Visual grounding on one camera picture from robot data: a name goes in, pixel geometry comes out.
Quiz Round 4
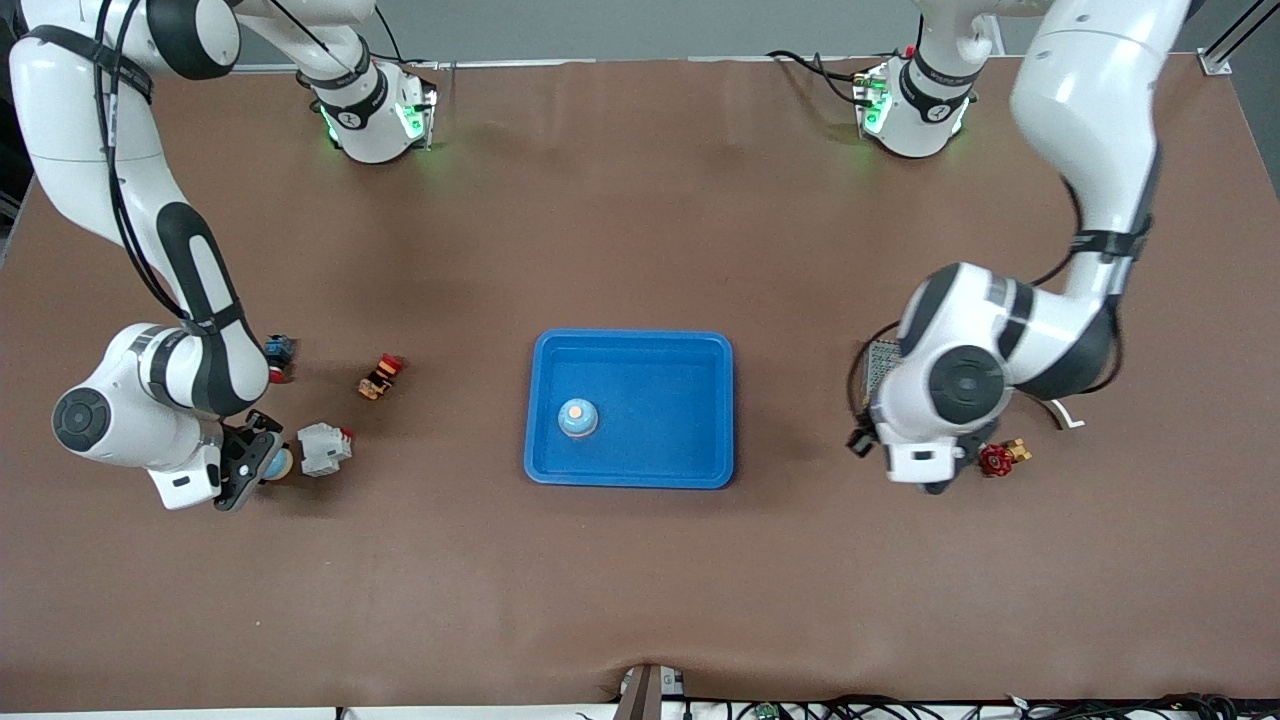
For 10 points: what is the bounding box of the brown table cover sheet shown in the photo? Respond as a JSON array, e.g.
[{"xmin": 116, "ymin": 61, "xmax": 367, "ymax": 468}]
[{"xmin": 0, "ymin": 55, "xmax": 1280, "ymax": 713}]

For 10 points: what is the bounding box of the green lit connector box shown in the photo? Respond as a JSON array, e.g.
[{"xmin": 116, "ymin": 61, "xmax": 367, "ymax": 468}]
[
  {"xmin": 852, "ymin": 65, "xmax": 891, "ymax": 136},
  {"xmin": 398, "ymin": 85, "xmax": 439, "ymax": 153}
]

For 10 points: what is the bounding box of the white circuit breaker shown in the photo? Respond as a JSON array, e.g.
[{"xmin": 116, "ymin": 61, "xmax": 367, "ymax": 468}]
[{"xmin": 297, "ymin": 423, "xmax": 354, "ymax": 475}]

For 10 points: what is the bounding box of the black left base cable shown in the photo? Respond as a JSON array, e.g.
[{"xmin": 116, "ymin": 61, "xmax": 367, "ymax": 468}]
[{"xmin": 768, "ymin": 50, "xmax": 876, "ymax": 109}]

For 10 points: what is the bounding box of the black right base cable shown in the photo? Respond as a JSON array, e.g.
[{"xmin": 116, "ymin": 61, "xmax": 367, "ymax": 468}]
[{"xmin": 340, "ymin": 10, "xmax": 441, "ymax": 71}]

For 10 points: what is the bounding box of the orange red selector switch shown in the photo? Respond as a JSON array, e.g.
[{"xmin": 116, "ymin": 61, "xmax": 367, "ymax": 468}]
[{"xmin": 358, "ymin": 353, "xmax": 404, "ymax": 401}]

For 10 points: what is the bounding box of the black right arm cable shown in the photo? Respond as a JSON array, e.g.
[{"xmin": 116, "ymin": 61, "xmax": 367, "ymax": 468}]
[{"xmin": 95, "ymin": 0, "xmax": 216, "ymax": 326}]

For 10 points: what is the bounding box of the aluminium frame corner post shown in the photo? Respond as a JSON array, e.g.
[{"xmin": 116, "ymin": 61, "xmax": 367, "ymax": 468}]
[{"xmin": 1197, "ymin": 0, "xmax": 1266, "ymax": 77}]

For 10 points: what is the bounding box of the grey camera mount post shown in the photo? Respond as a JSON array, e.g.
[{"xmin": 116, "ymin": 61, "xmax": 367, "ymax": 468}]
[{"xmin": 612, "ymin": 662, "xmax": 687, "ymax": 720}]

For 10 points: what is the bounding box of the red handled brass valve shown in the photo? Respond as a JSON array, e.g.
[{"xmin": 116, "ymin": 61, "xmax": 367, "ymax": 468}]
[{"xmin": 978, "ymin": 437, "xmax": 1033, "ymax": 478}]

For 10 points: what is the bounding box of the blue plastic tray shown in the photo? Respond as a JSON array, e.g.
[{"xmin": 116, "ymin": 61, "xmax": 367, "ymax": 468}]
[{"xmin": 524, "ymin": 329, "xmax": 735, "ymax": 490}]

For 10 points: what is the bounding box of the black cable bundle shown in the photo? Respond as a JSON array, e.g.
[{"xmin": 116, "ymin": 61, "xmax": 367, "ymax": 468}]
[{"xmin": 690, "ymin": 693, "xmax": 1280, "ymax": 720}]

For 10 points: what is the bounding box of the metal mesh power supply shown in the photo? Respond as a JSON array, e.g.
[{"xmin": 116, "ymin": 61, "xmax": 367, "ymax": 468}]
[{"xmin": 861, "ymin": 338, "xmax": 906, "ymax": 403}]

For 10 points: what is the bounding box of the black base cable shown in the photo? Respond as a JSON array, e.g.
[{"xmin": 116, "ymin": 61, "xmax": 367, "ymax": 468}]
[
  {"xmin": 768, "ymin": 50, "xmax": 876, "ymax": 109},
  {"xmin": 340, "ymin": 10, "xmax": 441, "ymax": 71}
]

